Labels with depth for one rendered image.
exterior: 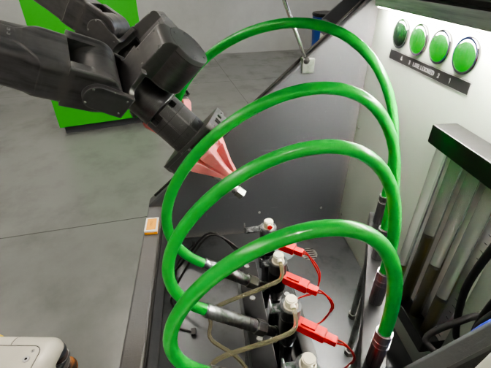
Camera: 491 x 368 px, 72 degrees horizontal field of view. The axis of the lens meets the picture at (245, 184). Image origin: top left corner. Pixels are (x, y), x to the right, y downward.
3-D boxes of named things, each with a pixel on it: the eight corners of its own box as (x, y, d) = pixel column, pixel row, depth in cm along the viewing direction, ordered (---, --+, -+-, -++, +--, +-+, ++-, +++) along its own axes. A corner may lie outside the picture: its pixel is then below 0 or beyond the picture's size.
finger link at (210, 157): (247, 185, 48) (197, 139, 45) (214, 210, 52) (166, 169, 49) (252, 161, 54) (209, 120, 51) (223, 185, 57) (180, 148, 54)
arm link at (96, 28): (107, 28, 65) (82, 28, 58) (147, -15, 61) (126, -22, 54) (150, 79, 68) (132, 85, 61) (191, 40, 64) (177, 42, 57)
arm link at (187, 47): (69, 55, 43) (76, 104, 39) (115, -21, 37) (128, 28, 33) (150, 89, 52) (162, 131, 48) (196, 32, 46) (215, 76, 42)
